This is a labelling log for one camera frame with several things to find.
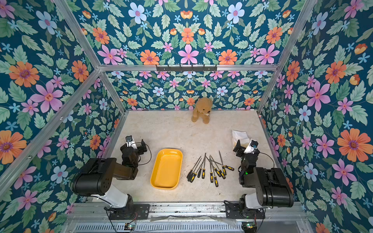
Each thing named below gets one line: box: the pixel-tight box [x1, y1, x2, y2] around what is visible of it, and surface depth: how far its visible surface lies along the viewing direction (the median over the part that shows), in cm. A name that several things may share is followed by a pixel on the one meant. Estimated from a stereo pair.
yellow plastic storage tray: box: [150, 148, 184, 190], surface depth 90 cm
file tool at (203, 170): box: [202, 152, 207, 180], surface depth 88 cm
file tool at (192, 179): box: [189, 158, 204, 184], surface depth 86 cm
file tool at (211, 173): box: [209, 155, 214, 184], surface depth 87 cm
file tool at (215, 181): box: [209, 158, 219, 188], surface depth 85 cm
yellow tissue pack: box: [231, 130, 251, 149], surface depth 102 cm
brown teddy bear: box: [191, 97, 213, 125], surface depth 103 cm
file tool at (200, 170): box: [197, 157, 206, 179], surface depth 88 cm
